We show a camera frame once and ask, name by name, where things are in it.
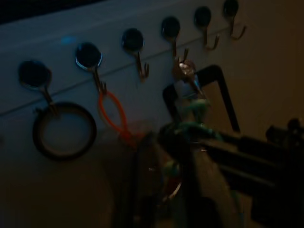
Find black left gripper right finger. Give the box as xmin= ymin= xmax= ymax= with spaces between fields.
xmin=158 ymin=118 xmax=304 ymax=228

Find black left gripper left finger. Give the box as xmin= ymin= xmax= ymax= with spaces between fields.
xmin=132 ymin=131 xmax=167 ymax=228

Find keys with green lanyard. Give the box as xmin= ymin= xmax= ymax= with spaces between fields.
xmin=161 ymin=58 xmax=214 ymax=200

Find black rectangular loop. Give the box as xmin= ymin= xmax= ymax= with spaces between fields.
xmin=162 ymin=64 xmax=241 ymax=133

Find round-base metal hook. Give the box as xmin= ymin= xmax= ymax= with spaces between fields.
xmin=18 ymin=60 xmax=60 ymax=117
xmin=222 ymin=0 xmax=247 ymax=40
xmin=193 ymin=6 xmax=220 ymax=51
xmin=74 ymin=42 xmax=107 ymax=94
xmin=161 ymin=16 xmax=190 ymax=65
xmin=121 ymin=28 xmax=151 ymax=83

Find orange cord loop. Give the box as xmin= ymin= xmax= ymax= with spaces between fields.
xmin=97 ymin=92 xmax=143 ymax=150

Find large black ring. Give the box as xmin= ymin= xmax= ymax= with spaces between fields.
xmin=32 ymin=101 xmax=98 ymax=162

